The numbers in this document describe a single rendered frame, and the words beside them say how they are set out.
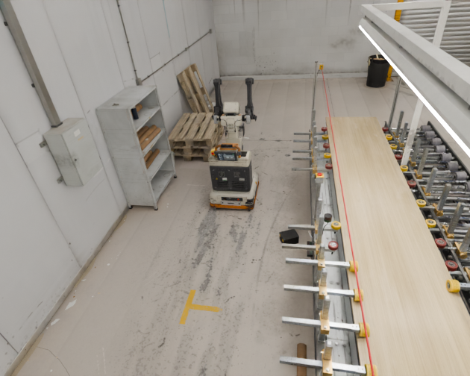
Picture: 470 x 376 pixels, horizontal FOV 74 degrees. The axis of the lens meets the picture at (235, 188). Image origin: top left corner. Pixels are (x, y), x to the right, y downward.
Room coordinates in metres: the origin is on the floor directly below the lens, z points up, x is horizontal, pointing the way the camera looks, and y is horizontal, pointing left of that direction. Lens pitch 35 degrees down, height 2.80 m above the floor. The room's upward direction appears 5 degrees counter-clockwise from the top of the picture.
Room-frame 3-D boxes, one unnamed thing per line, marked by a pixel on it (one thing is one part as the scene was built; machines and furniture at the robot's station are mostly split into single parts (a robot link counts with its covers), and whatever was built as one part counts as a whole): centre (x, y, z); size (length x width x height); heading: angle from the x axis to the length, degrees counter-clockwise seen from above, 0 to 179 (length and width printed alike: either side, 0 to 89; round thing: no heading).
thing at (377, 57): (8.19, -3.96, 0.36); 0.59 x 0.58 x 0.73; 167
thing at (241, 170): (3.68, 0.02, 0.59); 0.55 x 0.34 x 0.83; 76
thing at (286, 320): (1.09, -0.47, 0.95); 0.50 x 0.04 x 0.04; 77
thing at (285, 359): (0.85, -0.41, 0.95); 0.50 x 0.04 x 0.04; 77
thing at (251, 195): (3.77, 0.00, 0.16); 0.67 x 0.64 x 0.25; 166
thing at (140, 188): (4.12, 1.28, 0.78); 0.90 x 0.45 x 1.55; 167
